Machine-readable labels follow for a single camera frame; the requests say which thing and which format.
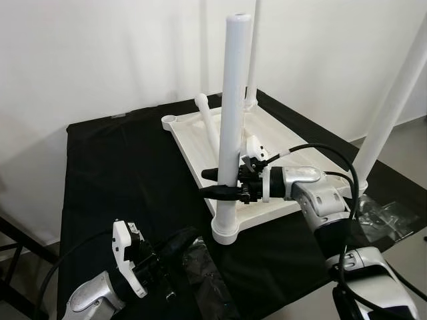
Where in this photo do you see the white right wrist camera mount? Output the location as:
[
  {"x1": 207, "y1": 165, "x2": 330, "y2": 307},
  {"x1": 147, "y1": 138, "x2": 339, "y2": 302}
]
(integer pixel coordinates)
[{"x1": 240, "y1": 135, "x2": 272, "y2": 178}]

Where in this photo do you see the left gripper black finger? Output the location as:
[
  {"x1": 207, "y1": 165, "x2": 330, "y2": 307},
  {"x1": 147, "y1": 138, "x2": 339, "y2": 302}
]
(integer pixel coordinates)
[{"x1": 160, "y1": 227, "x2": 201, "y2": 258}]

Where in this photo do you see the black table cloth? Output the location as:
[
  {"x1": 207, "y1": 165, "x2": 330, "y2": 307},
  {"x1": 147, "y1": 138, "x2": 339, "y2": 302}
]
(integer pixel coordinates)
[{"x1": 57, "y1": 90, "x2": 427, "y2": 320}]

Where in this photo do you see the white plastic table top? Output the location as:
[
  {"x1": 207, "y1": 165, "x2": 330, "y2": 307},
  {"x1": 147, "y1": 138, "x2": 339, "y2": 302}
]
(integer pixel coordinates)
[{"x1": 162, "y1": 100, "x2": 374, "y2": 246}]

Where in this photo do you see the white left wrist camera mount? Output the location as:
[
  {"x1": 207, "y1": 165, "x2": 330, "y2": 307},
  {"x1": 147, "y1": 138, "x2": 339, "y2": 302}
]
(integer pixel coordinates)
[{"x1": 111, "y1": 219, "x2": 149, "y2": 299}]

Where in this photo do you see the black metal rack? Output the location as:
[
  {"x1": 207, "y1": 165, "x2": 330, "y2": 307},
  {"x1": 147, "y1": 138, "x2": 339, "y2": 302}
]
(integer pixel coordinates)
[{"x1": 0, "y1": 213, "x2": 61, "y2": 319}]

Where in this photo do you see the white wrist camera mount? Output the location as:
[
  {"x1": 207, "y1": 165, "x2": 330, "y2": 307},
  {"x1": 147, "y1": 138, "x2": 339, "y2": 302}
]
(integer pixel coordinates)
[
  {"x1": 240, "y1": 135, "x2": 272, "y2": 178},
  {"x1": 111, "y1": 219, "x2": 149, "y2": 299}
]

